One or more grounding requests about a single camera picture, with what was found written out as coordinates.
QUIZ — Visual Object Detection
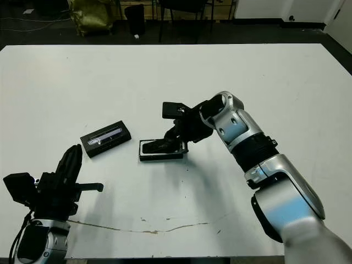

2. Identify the white door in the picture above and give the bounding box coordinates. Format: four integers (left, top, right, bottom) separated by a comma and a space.
323, 0, 352, 56

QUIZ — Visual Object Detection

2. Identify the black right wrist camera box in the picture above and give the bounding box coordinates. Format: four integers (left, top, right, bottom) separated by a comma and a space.
162, 101, 185, 119

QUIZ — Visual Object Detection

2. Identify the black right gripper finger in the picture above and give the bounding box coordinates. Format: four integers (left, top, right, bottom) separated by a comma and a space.
164, 128, 181, 144
162, 141, 184, 153

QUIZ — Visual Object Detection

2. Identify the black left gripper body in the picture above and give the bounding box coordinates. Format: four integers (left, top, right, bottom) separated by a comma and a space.
34, 172, 105, 222

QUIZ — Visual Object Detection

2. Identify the black printed box lid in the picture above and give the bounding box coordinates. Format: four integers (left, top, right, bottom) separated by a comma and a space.
79, 120, 133, 158

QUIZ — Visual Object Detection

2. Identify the yellowish plastic bag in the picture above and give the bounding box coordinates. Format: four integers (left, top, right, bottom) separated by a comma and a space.
68, 0, 113, 37

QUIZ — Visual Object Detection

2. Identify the black box base white insert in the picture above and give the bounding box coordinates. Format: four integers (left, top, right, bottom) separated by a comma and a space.
138, 138, 185, 163

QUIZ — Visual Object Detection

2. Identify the black mesh office chair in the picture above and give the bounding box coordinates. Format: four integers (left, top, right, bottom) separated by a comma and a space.
158, 0, 216, 44

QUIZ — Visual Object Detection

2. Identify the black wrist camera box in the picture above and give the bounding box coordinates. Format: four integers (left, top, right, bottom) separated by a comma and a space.
3, 172, 38, 206
162, 101, 185, 119

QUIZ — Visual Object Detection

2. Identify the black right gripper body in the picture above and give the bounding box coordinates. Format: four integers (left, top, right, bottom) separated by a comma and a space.
173, 106, 214, 153

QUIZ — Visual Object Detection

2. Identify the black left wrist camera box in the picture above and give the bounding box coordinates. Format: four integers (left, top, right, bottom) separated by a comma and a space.
3, 172, 38, 206

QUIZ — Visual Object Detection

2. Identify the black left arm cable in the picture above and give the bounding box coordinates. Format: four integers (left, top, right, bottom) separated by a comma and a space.
8, 211, 34, 264

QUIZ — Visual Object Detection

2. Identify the stacked wooden crates rack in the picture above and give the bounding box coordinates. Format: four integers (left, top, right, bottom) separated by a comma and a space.
117, 0, 238, 21

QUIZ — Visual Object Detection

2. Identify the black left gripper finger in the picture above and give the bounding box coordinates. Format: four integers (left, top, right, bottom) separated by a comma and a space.
56, 145, 77, 179
68, 145, 83, 184

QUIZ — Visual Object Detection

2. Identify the black phone-like camera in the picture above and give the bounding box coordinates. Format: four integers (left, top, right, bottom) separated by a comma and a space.
141, 139, 179, 155

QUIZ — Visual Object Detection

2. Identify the black upright bin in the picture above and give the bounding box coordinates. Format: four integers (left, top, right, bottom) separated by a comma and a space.
124, 4, 146, 38

